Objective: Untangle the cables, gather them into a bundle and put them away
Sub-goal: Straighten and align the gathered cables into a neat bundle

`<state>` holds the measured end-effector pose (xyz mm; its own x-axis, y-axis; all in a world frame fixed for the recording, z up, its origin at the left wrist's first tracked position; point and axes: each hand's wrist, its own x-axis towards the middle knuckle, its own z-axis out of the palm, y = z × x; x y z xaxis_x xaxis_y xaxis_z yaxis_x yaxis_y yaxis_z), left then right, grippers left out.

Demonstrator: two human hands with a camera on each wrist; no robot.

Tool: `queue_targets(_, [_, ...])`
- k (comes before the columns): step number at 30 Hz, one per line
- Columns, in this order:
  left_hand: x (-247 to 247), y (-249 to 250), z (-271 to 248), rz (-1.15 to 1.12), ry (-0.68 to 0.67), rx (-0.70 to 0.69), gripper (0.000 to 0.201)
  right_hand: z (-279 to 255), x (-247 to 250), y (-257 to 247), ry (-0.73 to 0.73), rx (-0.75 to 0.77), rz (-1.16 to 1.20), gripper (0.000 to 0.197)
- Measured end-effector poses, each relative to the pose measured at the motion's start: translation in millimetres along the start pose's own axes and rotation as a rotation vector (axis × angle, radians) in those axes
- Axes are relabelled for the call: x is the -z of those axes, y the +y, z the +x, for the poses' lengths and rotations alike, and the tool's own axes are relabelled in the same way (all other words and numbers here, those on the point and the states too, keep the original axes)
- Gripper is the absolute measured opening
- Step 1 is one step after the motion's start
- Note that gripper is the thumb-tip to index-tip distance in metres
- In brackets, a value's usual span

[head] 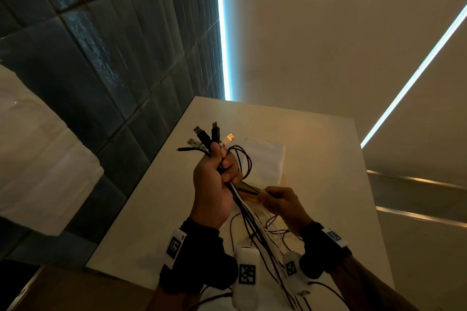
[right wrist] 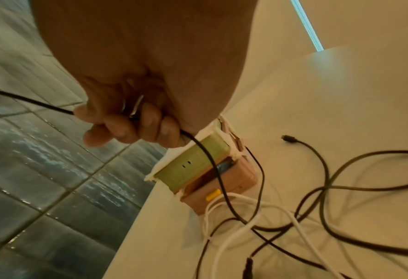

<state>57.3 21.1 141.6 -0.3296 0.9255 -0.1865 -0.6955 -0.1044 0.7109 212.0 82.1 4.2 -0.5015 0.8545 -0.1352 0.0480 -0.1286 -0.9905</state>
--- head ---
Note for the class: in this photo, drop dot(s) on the blue LED light strip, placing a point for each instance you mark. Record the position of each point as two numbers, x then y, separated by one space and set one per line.
223 30
416 74

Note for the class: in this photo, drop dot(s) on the metal trim strip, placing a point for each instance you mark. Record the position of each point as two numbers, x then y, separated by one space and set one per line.
423 217
416 179

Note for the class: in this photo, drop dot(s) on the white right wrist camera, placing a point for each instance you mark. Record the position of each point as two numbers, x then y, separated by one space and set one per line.
297 283

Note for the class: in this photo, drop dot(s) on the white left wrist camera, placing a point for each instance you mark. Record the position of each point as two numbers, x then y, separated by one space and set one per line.
245 296

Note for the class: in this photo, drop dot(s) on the person's right forearm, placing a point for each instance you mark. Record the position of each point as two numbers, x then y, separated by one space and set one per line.
368 289

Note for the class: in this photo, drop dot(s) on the white cushion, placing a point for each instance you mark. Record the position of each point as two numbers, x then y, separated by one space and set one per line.
40 168

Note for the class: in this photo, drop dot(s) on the person's left hand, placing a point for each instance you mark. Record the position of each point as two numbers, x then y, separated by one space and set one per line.
211 194

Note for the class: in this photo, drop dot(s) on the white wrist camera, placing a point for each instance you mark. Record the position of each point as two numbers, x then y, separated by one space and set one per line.
297 283
245 296

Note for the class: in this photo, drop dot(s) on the person's right hand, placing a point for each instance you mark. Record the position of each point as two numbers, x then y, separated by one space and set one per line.
288 208

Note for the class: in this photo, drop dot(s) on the person's left forearm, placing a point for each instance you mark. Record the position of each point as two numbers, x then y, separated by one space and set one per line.
168 301

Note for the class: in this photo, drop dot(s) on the black right wristband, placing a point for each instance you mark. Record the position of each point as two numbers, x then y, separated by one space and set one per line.
321 256

